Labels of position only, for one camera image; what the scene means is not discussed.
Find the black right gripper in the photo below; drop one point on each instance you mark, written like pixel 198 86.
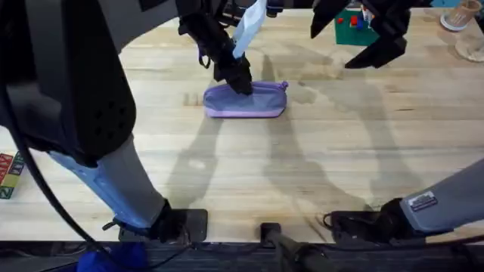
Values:
pixel 393 19

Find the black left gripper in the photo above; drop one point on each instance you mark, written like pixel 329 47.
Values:
pixel 215 41

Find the blue purple zip bag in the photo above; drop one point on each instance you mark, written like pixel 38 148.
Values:
pixel 242 104

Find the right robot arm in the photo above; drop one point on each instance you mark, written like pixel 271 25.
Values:
pixel 446 200

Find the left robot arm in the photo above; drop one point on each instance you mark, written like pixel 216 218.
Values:
pixel 75 94

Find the green board with toy blocks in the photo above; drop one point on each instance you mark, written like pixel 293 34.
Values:
pixel 351 36

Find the upright flat wrist plate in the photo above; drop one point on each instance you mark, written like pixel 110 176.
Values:
pixel 249 22

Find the clear glass cup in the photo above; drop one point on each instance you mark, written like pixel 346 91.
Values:
pixel 470 47

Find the blue cloth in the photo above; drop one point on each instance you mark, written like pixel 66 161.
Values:
pixel 113 258

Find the coloured letter toy blocks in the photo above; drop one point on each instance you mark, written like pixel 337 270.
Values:
pixel 9 177

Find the black camera stand post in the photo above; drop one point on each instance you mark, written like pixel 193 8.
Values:
pixel 287 245

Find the black rail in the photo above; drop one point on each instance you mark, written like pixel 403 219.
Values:
pixel 227 258

